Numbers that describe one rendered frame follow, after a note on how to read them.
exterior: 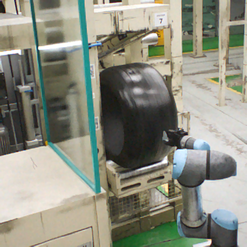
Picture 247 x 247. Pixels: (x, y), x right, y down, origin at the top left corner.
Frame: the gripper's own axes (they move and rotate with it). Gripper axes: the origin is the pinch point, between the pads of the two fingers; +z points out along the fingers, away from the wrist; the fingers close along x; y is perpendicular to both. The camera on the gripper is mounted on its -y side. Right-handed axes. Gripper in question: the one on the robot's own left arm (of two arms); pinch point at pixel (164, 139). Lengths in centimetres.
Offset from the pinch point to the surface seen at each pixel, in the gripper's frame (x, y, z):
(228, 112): -276, -82, 281
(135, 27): -12, 59, 42
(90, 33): 28, 59, 15
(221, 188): -125, -101, 114
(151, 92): 2.7, 25.2, 4.4
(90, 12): 27, 70, 14
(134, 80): 8.7, 32.5, 10.8
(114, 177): 25.6, -19.5, 14.9
